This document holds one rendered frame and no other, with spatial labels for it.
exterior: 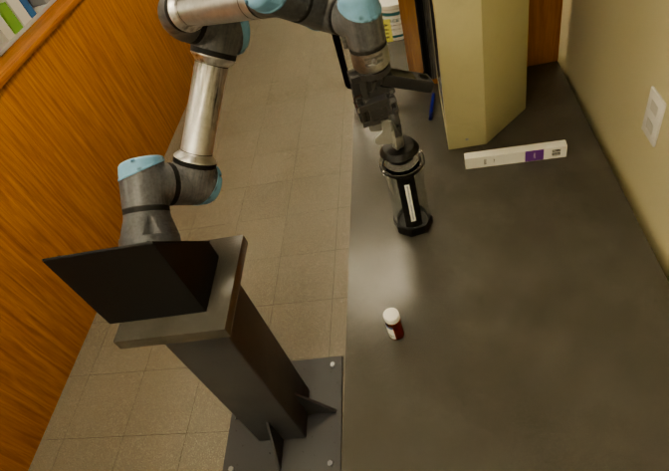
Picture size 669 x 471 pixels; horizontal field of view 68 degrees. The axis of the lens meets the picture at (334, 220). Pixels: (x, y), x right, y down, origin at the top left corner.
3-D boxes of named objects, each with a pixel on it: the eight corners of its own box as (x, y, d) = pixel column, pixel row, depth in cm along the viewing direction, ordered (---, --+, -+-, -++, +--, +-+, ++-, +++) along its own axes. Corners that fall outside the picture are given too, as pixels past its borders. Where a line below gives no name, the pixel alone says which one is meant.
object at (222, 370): (221, 482, 194) (84, 379, 130) (240, 367, 227) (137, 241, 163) (341, 475, 184) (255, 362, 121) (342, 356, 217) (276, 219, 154)
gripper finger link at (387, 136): (377, 155, 114) (368, 120, 108) (402, 147, 114) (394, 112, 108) (380, 162, 111) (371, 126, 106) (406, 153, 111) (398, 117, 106)
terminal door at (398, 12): (432, 81, 168) (417, -42, 140) (345, 90, 178) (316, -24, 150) (432, 80, 168) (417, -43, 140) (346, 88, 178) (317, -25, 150)
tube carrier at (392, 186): (439, 227, 129) (430, 165, 114) (399, 240, 129) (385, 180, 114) (425, 200, 137) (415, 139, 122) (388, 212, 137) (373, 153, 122)
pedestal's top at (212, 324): (120, 350, 134) (112, 342, 132) (152, 257, 156) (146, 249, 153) (230, 337, 128) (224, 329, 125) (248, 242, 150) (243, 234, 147)
